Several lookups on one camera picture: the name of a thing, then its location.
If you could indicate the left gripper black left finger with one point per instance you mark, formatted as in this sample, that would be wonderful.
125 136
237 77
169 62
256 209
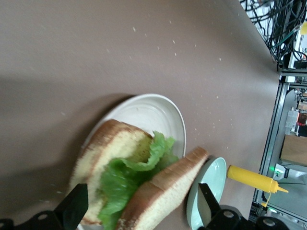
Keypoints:
72 208

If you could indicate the green lettuce leaf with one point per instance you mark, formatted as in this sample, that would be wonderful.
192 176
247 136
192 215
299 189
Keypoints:
120 182

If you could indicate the brown bread slice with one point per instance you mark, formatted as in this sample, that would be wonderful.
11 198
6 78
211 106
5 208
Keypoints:
163 191
108 143

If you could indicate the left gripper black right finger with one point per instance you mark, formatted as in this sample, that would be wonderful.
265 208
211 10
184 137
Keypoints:
206 203

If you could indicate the yellow squeeze bottle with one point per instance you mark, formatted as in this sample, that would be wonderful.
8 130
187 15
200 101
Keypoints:
251 178

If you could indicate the brown wooden box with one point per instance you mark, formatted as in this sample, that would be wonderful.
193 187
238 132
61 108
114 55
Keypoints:
295 149

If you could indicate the mint green plate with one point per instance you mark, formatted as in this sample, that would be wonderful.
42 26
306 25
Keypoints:
216 172

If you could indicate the beige plate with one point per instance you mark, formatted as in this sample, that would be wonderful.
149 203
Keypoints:
148 115

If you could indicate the aluminium table frame rail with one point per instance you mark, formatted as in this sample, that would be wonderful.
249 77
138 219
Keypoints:
269 143

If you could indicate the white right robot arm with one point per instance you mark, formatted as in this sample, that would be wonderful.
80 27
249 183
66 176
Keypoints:
291 171

